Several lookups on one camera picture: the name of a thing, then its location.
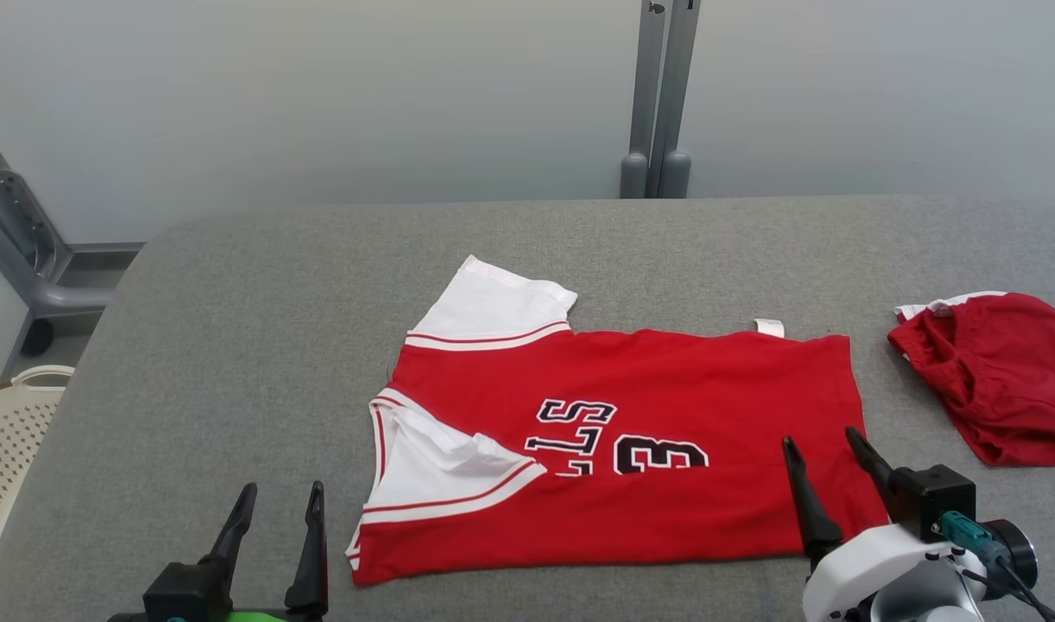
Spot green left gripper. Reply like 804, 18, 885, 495
171, 480, 330, 622

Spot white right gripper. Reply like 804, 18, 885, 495
781, 425, 1040, 622

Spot red white jersey shirt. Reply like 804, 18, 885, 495
345, 254, 892, 587

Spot red shorts white stripe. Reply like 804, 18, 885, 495
887, 290, 1055, 468

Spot cream plastic laundry basket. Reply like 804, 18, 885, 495
0, 364, 77, 607

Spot grey metal stand posts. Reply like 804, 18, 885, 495
620, 0, 702, 200

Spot grey metal wheeled frame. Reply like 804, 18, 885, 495
0, 111, 145, 358

